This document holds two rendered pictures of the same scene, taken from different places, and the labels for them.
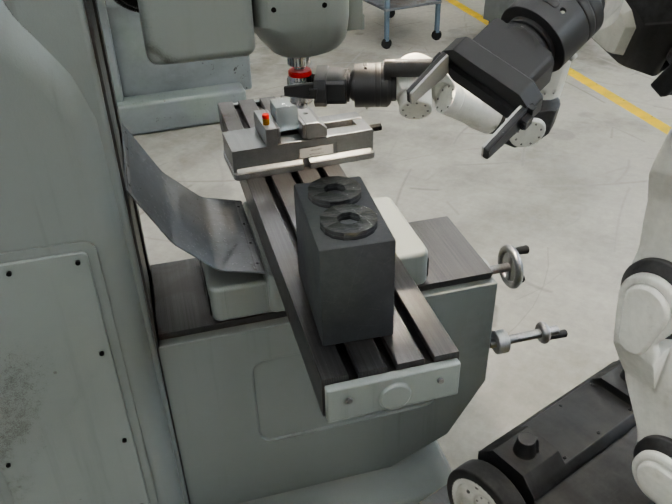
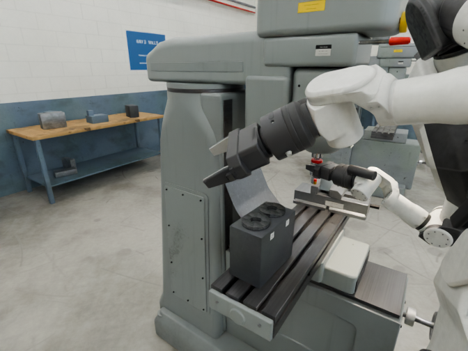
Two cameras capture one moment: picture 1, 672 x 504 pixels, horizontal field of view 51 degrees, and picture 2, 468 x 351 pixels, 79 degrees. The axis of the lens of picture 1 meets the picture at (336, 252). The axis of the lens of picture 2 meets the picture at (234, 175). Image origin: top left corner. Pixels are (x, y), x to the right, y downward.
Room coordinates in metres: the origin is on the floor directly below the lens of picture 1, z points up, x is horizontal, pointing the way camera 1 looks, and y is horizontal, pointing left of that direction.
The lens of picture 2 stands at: (0.38, -0.57, 1.63)
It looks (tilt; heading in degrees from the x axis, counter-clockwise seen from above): 21 degrees down; 49
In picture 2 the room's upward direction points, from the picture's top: straight up
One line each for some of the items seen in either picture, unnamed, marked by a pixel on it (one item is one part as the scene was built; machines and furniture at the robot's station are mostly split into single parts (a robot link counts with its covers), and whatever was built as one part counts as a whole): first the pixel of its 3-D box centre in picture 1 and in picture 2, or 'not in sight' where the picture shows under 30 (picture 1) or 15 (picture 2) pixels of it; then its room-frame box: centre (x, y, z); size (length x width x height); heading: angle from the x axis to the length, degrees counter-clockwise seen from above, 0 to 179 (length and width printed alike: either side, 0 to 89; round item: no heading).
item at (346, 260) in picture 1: (342, 254); (263, 239); (1.00, -0.01, 1.08); 0.22 x 0.12 x 0.20; 12
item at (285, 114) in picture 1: (284, 114); (326, 182); (1.58, 0.11, 1.10); 0.06 x 0.05 x 0.06; 18
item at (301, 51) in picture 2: not in sight; (317, 52); (1.38, 0.10, 1.68); 0.34 x 0.24 x 0.10; 105
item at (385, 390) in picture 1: (305, 206); (311, 225); (1.41, 0.07, 0.94); 1.24 x 0.23 x 0.08; 15
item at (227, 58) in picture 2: not in sight; (219, 60); (1.26, 0.55, 1.66); 0.80 x 0.23 x 0.20; 105
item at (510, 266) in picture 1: (497, 268); (424, 322); (1.51, -0.42, 0.68); 0.16 x 0.12 x 0.12; 105
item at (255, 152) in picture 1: (297, 135); (331, 195); (1.59, 0.09, 1.04); 0.35 x 0.15 x 0.11; 108
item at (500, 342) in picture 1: (528, 335); not in sight; (1.39, -0.48, 0.56); 0.22 x 0.06 x 0.06; 105
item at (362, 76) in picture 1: (345, 86); (334, 173); (1.38, -0.03, 1.23); 0.13 x 0.12 x 0.10; 176
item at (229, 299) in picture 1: (308, 248); (307, 246); (1.39, 0.06, 0.84); 0.50 x 0.35 x 0.12; 105
